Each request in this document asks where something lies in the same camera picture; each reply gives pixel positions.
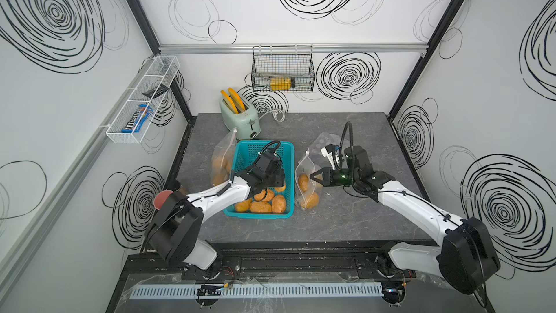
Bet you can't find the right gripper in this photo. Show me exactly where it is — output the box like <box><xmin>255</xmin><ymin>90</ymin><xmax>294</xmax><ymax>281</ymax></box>
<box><xmin>310</xmin><ymin>166</ymin><xmax>359</xmax><ymax>186</ymax></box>

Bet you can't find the greenish potato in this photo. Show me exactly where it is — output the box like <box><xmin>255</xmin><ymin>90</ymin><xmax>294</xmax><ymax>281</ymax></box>
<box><xmin>298</xmin><ymin>174</ymin><xmax>309</xmax><ymax>194</ymax></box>

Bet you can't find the clear zipper bag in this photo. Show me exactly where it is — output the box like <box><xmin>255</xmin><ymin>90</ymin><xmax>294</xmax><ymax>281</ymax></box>
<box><xmin>211</xmin><ymin>128</ymin><xmax>237</xmax><ymax>186</ymax></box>

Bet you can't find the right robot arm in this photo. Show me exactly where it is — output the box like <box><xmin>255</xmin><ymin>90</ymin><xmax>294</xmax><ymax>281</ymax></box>
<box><xmin>310</xmin><ymin>144</ymin><xmax>501</xmax><ymax>295</ymax></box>

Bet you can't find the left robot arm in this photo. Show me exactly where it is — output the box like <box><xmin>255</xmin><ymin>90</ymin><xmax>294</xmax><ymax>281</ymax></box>
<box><xmin>145</xmin><ymin>152</ymin><xmax>285</xmax><ymax>270</ymax></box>

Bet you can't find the teal plastic basket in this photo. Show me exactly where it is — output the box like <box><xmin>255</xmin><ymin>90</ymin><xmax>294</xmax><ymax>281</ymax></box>
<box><xmin>223</xmin><ymin>140</ymin><xmax>295</xmax><ymax>220</ymax></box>

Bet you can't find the reddish potato lower right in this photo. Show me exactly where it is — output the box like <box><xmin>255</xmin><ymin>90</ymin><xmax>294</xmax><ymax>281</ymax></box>
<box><xmin>272</xmin><ymin>195</ymin><xmax>288</xmax><ymax>214</ymax></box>

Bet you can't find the mint green toaster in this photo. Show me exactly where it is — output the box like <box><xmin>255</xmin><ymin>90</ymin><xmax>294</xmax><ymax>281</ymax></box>
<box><xmin>219</xmin><ymin>96</ymin><xmax>261</xmax><ymax>141</ymax></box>

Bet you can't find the right toast slice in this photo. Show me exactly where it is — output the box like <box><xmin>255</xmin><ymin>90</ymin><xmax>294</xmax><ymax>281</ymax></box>
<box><xmin>228</xmin><ymin>88</ymin><xmax>247</xmax><ymax>113</ymax></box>

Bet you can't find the toast slice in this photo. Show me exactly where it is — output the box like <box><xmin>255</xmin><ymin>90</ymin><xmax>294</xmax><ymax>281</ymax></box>
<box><xmin>228</xmin><ymin>88</ymin><xmax>247</xmax><ymax>113</ymax></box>
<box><xmin>221</xmin><ymin>91</ymin><xmax>239</xmax><ymax>114</ymax></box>

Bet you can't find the left toast slice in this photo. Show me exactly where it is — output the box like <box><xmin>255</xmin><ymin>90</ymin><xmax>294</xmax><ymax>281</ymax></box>
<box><xmin>221</xmin><ymin>91</ymin><xmax>239</xmax><ymax>114</ymax></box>

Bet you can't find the yellow bottle in basket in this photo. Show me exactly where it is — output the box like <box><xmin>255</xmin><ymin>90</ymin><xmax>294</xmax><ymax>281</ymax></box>
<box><xmin>269</xmin><ymin>77</ymin><xmax>295</xmax><ymax>91</ymax></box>

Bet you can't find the pink cup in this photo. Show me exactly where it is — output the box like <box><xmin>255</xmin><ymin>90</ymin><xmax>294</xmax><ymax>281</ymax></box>
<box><xmin>153</xmin><ymin>190</ymin><xmax>173</xmax><ymax>210</ymax></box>

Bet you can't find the black remote control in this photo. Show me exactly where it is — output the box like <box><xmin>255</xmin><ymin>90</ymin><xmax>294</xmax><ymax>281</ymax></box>
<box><xmin>142</xmin><ymin>83</ymin><xmax>169</xmax><ymax>99</ymax></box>

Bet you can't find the blue candy packet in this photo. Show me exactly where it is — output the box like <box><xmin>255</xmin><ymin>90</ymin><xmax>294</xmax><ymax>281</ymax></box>
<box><xmin>121</xmin><ymin>104</ymin><xmax>152</xmax><ymax>133</ymax></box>

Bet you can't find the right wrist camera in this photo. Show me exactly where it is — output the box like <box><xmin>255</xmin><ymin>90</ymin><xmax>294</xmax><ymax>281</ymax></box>
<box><xmin>321</xmin><ymin>143</ymin><xmax>342</xmax><ymax>170</ymax></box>

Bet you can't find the white toaster cable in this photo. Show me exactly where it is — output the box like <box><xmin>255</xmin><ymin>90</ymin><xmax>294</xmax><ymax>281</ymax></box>
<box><xmin>259</xmin><ymin>109</ymin><xmax>288</xmax><ymax>123</ymax></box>

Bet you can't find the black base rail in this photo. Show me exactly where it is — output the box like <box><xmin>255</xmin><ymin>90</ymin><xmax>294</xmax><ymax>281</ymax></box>
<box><xmin>121</xmin><ymin>240</ymin><xmax>432</xmax><ymax>280</ymax></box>

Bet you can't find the black wire wall basket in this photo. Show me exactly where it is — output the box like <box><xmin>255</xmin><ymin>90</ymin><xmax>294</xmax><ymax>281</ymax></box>
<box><xmin>250</xmin><ymin>52</ymin><xmax>316</xmax><ymax>94</ymax></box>

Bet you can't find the white slotted cable duct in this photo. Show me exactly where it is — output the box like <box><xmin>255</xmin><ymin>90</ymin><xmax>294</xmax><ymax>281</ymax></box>
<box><xmin>130</xmin><ymin>282</ymin><xmax>384</xmax><ymax>299</ymax></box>

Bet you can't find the aluminium wall rail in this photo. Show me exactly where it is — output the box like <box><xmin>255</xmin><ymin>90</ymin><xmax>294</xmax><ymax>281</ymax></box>
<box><xmin>159</xmin><ymin>43</ymin><xmax>429</xmax><ymax>55</ymax></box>

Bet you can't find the white wire wall shelf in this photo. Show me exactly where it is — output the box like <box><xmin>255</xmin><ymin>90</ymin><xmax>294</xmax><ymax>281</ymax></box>
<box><xmin>107</xmin><ymin>55</ymin><xmax>180</xmax><ymax>144</ymax></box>

